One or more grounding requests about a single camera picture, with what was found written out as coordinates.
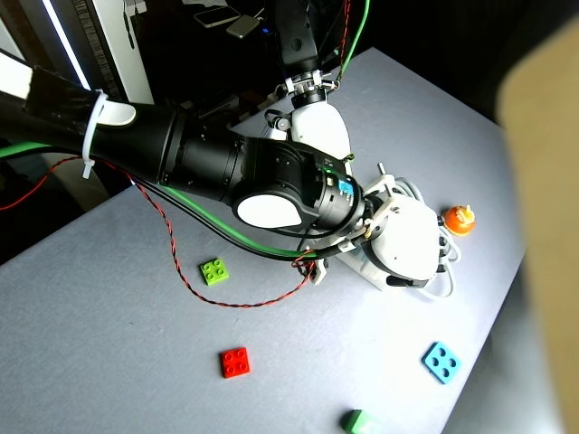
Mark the white upright panel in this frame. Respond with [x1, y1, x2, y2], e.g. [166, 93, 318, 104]
[92, 0, 155, 104]

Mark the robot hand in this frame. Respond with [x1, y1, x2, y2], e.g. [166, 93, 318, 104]
[364, 196, 449, 293]
[263, 101, 356, 164]

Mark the white zip tie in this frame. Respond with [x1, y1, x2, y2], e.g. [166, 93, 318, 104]
[81, 89, 109, 180]

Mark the orange round toy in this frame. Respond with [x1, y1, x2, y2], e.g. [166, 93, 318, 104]
[441, 203, 477, 238]

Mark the smartphone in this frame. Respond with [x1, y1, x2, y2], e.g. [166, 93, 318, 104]
[194, 5, 243, 29]

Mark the blue four-hole block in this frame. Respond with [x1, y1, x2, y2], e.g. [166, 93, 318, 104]
[421, 341, 462, 385]

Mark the red black twisted wire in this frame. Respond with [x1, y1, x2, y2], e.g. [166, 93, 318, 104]
[0, 156, 318, 308]
[334, 0, 353, 62]

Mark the blurred tan panel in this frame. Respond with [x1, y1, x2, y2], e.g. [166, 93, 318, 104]
[495, 13, 579, 434]

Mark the green cube letter Y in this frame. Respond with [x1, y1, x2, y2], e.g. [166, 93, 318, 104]
[339, 409, 384, 434]

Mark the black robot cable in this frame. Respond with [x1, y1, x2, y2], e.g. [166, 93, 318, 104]
[130, 178, 327, 263]

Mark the bright light strip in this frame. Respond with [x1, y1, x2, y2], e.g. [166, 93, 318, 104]
[41, 0, 91, 91]

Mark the red building brick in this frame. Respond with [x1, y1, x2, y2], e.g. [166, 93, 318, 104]
[219, 346, 252, 379]

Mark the grey coiled power cable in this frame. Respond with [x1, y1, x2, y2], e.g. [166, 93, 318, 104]
[393, 175, 462, 299]

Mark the grey flat device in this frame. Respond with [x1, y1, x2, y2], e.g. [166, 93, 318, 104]
[225, 14, 261, 40]

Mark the lime green building brick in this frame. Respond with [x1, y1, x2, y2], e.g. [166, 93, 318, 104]
[199, 258, 230, 287]

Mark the green robot cable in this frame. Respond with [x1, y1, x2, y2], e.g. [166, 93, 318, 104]
[0, 140, 313, 261]
[338, 0, 372, 78]

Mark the grey tablecloth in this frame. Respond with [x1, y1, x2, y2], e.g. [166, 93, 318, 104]
[0, 47, 528, 434]

